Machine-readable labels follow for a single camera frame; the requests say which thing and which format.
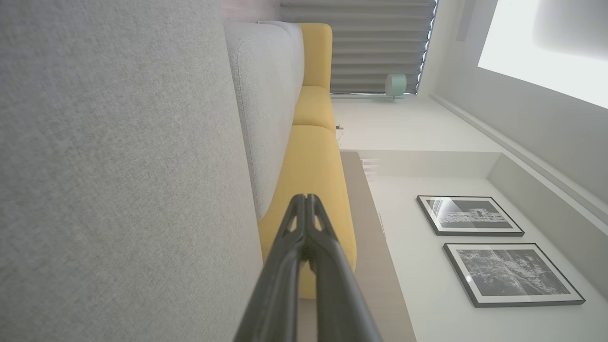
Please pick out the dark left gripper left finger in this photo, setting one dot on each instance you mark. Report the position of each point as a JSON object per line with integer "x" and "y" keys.
{"x": 273, "y": 304}

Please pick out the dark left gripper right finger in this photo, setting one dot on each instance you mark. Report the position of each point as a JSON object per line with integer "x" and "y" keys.
{"x": 344, "y": 308}

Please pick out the large yellow sofa cushion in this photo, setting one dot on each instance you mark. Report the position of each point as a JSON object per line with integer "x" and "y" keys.
{"x": 313, "y": 166}

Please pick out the small black framed picture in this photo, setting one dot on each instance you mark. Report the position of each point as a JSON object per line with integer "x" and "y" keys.
{"x": 470, "y": 216}

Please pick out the large black framed picture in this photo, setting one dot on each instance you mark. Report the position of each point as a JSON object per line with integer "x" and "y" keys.
{"x": 513, "y": 273}

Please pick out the grey sofa backrest cushion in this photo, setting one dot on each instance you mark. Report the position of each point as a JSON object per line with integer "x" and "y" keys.
{"x": 270, "y": 118}

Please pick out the mint green round lamp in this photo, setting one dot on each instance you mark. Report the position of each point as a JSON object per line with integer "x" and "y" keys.
{"x": 395, "y": 84}

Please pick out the grey window blind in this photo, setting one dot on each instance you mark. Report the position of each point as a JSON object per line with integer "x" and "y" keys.
{"x": 370, "y": 42}

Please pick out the white ceiling light panel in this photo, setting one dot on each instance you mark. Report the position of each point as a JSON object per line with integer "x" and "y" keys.
{"x": 560, "y": 38}

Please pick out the white slatted wall vent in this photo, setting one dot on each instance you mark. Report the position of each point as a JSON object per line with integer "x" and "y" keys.
{"x": 370, "y": 168}

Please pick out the small white wall fitting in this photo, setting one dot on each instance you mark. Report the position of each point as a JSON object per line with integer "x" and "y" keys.
{"x": 340, "y": 130}

